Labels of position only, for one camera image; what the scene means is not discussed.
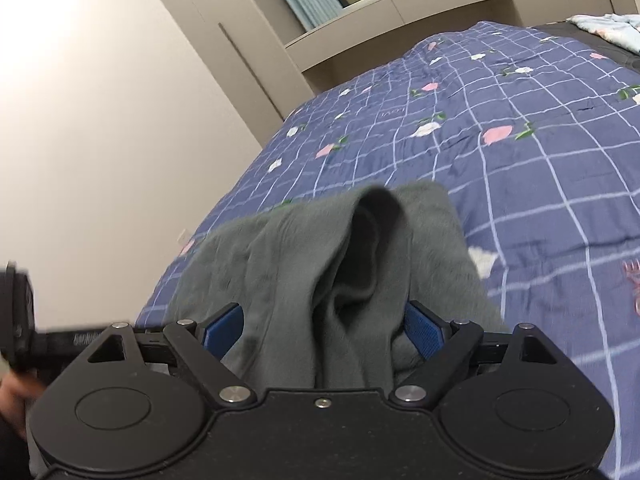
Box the grey fleece pants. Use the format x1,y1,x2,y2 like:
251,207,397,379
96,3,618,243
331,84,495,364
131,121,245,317
166,181,504,391

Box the person's hand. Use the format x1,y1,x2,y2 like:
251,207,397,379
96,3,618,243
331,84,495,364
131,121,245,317
0,370,46,438

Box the blue checked floral quilt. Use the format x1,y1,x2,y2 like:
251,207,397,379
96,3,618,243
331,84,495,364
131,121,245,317
135,20,640,480

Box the beige wardrobe cabinet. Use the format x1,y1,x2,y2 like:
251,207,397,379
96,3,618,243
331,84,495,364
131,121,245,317
160,0,314,129

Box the beige shelf above bed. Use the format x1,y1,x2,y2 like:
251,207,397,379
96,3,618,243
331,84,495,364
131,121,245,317
285,0,639,93

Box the light floral bedding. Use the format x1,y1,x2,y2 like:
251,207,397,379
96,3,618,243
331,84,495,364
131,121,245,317
567,13,640,54

